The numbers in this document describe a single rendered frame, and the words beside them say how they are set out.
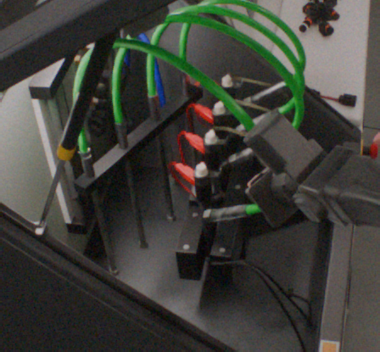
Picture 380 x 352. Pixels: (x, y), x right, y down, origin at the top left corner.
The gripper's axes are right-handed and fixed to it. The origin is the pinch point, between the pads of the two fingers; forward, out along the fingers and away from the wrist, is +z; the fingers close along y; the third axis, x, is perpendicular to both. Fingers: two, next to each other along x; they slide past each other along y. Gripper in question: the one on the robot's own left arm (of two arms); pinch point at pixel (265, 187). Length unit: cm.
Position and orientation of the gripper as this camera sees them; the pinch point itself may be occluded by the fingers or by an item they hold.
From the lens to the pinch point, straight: 114.5
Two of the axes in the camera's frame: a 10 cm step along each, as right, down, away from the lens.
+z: -2.5, 0.7, 9.7
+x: 6.1, 7.8, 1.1
